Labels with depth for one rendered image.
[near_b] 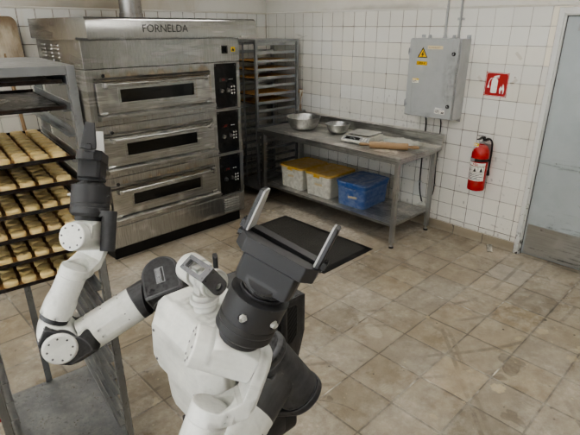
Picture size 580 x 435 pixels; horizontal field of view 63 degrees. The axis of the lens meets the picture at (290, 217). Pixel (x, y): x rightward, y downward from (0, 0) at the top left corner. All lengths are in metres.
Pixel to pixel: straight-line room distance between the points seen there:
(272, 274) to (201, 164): 4.06
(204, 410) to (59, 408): 2.12
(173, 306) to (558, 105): 3.85
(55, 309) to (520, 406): 2.51
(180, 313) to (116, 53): 3.28
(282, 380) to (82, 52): 3.45
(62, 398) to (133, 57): 2.62
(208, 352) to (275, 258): 0.18
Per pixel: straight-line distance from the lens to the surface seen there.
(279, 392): 0.91
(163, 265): 1.22
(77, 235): 1.15
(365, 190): 4.72
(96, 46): 4.09
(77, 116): 1.87
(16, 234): 1.98
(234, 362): 0.71
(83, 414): 2.75
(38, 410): 2.86
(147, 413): 2.87
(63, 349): 1.24
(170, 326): 1.07
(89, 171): 1.18
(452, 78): 4.56
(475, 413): 2.94
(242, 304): 0.65
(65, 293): 1.22
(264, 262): 0.63
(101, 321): 1.25
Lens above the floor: 1.94
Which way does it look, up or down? 22 degrees down
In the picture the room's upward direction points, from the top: straight up
